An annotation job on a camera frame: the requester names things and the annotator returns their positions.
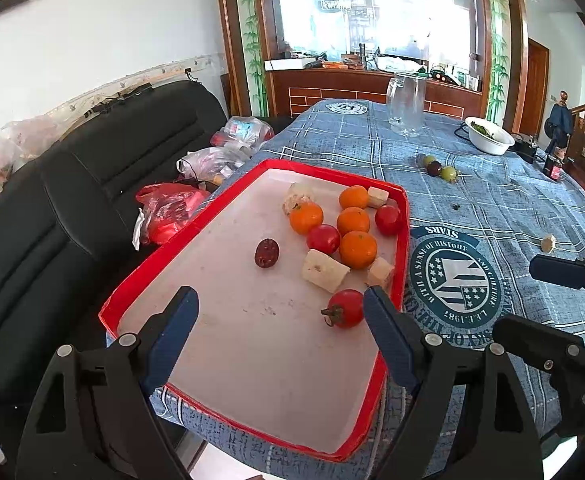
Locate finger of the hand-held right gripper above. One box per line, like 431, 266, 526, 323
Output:
493, 316, 585, 436
529, 252, 585, 291

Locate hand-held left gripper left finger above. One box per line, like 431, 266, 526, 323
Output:
15, 286, 200, 480

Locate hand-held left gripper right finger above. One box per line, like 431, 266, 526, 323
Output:
363, 285, 543, 480

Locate red tomato with stem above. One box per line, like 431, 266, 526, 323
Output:
321, 288, 365, 330

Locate red-rimmed white tray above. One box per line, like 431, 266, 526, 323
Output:
98, 158, 411, 462

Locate dark red date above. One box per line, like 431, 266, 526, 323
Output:
254, 238, 280, 269

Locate orange with green stem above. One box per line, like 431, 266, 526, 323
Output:
289, 201, 325, 235

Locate blue plaid tablecloth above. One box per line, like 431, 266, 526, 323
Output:
157, 99, 585, 480

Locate red plastic bag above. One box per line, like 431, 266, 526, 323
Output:
132, 182, 212, 251

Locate white bowl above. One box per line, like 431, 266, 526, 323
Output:
464, 116, 516, 156

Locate dark blue jacket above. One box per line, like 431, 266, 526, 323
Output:
545, 102, 573, 153

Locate green leafy vegetable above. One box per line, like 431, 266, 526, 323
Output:
470, 121, 508, 140

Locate black leather sofa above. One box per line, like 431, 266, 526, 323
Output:
0, 80, 293, 411

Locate clear plastic bag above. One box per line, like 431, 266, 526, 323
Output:
176, 146, 253, 186

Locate wooden door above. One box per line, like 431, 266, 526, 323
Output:
520, 37, 551, 138

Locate clear bag blue white contents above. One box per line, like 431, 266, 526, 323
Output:
210, 116, 276, 148

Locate clear glass pitcher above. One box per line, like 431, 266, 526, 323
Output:
385, 71, 427, 138

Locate wooden counter cabinet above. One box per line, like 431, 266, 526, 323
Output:
265, 57, 488, 118

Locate bamboo wall decal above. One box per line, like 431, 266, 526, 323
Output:
235, 0, 268, 116
487, 0, 511, 126

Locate wooden partition frame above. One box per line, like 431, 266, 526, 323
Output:
214, 0, 529, 133

